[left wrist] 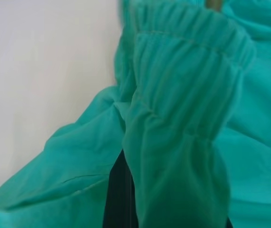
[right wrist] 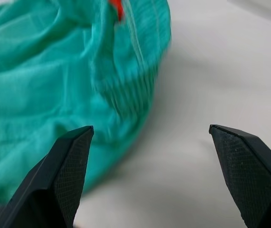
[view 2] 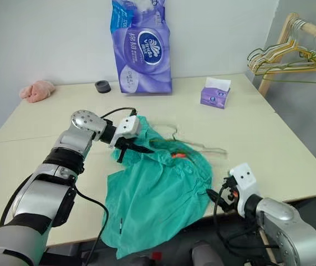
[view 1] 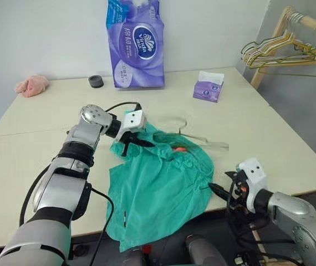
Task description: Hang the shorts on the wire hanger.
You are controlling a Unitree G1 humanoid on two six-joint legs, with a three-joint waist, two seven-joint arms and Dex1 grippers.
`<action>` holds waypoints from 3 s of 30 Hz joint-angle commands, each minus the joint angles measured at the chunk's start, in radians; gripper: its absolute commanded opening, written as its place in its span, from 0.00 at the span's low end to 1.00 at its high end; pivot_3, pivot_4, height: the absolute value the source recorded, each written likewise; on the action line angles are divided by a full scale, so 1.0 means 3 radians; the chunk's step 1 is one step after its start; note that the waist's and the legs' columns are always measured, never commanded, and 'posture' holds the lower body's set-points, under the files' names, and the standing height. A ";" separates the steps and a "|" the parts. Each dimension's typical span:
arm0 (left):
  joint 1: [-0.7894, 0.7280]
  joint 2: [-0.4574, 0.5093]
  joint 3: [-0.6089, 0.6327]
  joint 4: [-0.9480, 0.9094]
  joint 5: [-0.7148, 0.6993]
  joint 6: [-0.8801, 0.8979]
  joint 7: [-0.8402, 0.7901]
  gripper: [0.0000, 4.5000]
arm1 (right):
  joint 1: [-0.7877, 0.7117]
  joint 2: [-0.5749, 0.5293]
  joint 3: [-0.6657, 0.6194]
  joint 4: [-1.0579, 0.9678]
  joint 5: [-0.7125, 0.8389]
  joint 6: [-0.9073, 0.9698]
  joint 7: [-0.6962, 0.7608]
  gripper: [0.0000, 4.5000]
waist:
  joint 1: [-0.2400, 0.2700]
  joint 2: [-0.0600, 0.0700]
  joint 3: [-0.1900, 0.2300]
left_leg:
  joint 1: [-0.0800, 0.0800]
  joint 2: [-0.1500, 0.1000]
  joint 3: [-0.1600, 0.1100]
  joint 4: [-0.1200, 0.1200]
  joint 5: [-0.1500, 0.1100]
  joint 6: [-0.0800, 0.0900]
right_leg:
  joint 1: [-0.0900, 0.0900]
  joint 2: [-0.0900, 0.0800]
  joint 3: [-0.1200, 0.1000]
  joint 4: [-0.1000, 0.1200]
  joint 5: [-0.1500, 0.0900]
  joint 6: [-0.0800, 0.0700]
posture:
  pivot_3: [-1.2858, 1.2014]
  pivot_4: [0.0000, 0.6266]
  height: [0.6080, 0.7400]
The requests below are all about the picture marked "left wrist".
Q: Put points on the green shorts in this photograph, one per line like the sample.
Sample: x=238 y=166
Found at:
x=173 y=118

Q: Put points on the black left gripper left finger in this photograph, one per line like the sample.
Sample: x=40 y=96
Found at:
x=117 y=194

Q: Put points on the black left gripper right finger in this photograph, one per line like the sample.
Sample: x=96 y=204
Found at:
x=229 y=223

